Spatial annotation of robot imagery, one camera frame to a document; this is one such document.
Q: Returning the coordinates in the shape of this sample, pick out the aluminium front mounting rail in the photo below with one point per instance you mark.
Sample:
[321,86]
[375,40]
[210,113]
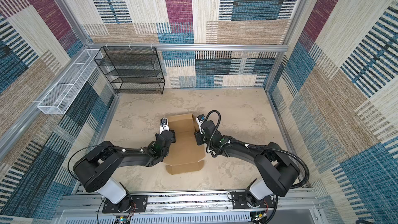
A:
[299,206]

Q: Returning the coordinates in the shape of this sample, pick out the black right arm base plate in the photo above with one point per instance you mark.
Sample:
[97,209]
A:
[244,200]

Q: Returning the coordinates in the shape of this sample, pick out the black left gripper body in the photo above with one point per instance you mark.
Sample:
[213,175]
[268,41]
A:
[173,139]

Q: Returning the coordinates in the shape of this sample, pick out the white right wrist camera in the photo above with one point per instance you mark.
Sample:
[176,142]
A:
[200,120]

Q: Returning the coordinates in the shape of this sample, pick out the black wire mesh shelf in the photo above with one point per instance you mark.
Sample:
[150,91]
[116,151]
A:
[133,70]

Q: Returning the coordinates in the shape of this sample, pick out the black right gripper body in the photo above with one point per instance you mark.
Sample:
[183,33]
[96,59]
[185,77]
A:
[199,138]

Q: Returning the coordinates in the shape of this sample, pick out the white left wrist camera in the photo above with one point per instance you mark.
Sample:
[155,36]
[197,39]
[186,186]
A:
[164,125]

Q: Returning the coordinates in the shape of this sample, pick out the white wire mesh basket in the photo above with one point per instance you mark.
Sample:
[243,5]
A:
[61,96]

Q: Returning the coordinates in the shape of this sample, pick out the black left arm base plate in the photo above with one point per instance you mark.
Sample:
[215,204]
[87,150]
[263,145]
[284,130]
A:
[129,204]

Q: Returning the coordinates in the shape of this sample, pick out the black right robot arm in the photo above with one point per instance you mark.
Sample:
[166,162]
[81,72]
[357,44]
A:
[276,167]

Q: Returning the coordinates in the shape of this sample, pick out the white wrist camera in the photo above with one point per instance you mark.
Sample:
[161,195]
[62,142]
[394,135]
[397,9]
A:
[164,125]
[200,120]

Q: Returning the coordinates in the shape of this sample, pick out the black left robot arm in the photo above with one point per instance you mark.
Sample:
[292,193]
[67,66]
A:
[96,168]

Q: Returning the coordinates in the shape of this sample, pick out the brown cardboard box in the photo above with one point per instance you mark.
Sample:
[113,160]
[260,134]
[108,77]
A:
[185,155]

